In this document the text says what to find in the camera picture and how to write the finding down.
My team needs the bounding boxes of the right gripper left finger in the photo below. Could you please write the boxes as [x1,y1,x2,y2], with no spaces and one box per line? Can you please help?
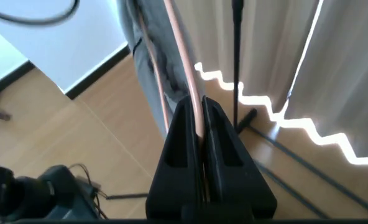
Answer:
[145,95,204,219]

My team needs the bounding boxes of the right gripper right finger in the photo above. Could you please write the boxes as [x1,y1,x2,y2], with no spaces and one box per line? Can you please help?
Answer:
[201,96,278,219]

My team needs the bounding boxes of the pink clothes hanger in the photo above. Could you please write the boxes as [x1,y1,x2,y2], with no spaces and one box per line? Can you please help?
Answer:
[137,0,206,141]

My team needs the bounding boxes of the pale grey shorts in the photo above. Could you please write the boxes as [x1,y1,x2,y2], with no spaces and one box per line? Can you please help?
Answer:
[116,0,201,139]

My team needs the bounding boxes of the black clothes rack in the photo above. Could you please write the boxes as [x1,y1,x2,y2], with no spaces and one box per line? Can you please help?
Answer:
[231,0,368,220]

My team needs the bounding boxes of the black cable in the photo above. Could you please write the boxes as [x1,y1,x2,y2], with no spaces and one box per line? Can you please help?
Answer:
[0,0,81,27]

